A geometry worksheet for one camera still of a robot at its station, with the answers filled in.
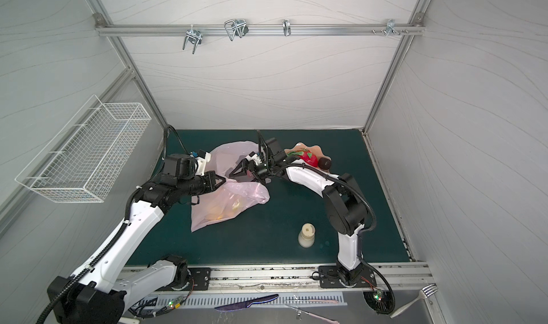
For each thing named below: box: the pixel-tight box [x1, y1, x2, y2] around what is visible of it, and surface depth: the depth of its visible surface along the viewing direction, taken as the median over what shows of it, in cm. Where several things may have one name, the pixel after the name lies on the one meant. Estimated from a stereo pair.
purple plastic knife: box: [214, 294, 279, 312], surface depth 70 cm
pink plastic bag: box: [191, 140, 270, 232], surface depth 80 cm
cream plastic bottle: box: [298, 222, 317, 249], surface depth 76 cm
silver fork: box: [390, 283, 439, 320], surface depth 72 cm
